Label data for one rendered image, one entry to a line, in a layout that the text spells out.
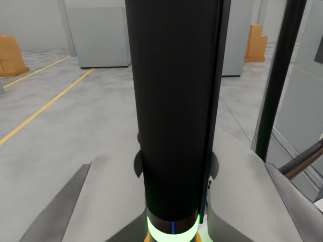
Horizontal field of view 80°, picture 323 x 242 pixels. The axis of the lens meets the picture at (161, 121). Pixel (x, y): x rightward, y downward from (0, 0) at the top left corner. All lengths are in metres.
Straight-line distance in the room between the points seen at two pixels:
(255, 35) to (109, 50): 5.23
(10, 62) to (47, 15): 6.09
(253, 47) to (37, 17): 11.44
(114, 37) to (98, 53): 0.82
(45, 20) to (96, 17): 6.79
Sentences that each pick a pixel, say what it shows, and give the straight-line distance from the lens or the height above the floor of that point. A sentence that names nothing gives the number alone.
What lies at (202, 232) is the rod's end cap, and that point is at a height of 1.55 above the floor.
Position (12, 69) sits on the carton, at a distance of 8.44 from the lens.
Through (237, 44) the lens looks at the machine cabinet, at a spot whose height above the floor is 0.89.
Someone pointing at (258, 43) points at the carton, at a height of 0.62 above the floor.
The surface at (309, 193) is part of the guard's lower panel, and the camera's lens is 1.30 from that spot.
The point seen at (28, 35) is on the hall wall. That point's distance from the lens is 14.68.
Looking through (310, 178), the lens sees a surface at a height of 0.98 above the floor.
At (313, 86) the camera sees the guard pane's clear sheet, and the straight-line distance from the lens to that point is 1.24.
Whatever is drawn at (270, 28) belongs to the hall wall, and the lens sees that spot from 13.75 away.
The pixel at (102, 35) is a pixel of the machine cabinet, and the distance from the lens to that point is 7.53.
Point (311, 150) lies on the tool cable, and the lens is 0.33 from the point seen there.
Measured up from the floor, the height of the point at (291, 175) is 1.55.
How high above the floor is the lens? 1.73
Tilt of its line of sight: 29 degrees down
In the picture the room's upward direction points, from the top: 2 degrees counter-clockwise
